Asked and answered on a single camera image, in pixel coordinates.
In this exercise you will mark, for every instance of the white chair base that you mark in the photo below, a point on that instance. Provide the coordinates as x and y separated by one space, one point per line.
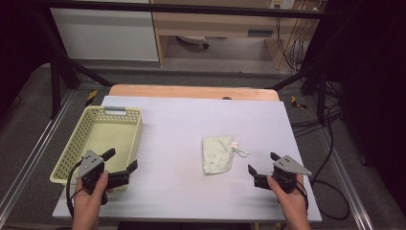
193 39

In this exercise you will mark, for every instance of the black metal stand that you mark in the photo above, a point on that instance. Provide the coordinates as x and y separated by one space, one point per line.
321 96
56 80

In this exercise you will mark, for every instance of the person's right hand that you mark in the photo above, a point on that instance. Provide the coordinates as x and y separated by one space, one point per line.
288 201

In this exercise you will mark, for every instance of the aluminium floor rail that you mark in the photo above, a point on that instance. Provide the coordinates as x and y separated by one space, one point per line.
35 150
348 179

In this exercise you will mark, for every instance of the person's left hand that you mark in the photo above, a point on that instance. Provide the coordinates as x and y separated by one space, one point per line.
87 201

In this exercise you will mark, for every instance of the black metal crossbar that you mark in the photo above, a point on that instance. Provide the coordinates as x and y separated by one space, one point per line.
191 8

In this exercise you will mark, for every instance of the yellow black tape piece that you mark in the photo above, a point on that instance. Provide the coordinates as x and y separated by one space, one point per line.
91 97
297 103

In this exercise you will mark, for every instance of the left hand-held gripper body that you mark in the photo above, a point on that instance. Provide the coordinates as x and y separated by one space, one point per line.
91 161

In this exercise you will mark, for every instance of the white cabinet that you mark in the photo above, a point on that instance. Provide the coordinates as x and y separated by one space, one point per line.
102 35

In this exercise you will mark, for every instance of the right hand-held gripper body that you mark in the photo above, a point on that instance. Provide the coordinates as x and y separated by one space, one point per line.
288 166

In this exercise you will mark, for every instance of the white wall socket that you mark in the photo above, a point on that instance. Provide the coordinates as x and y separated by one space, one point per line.
282 4

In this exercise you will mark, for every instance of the light wooden desk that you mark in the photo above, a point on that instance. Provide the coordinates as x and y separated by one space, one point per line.
217 24

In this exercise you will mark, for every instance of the pale yellow plastic basket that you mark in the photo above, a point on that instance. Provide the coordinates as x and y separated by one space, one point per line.
107 134

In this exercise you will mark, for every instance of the white table board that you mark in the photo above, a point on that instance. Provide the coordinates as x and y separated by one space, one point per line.
191 124

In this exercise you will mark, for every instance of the wooden table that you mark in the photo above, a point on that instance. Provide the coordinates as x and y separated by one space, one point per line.
191 92

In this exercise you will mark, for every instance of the black curtain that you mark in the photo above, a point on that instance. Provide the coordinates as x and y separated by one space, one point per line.
373 80
19 48

